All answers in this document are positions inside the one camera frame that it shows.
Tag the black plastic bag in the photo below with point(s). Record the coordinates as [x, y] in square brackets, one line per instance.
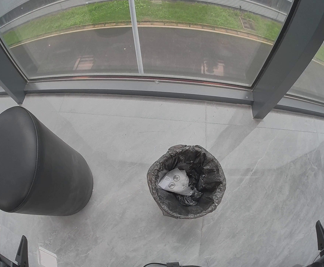
[206, 177]

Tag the dark grey round chair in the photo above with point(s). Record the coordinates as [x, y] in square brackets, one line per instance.
[26, 160]

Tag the window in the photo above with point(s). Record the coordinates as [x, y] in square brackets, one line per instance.
[178, 89]

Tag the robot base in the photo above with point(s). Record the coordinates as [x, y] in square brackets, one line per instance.
[173, 264]

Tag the white printed wrapper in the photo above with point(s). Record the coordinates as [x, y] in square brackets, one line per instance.
[176, 181]

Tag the crumpled black plastic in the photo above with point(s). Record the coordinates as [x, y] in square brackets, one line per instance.
[188, 199]

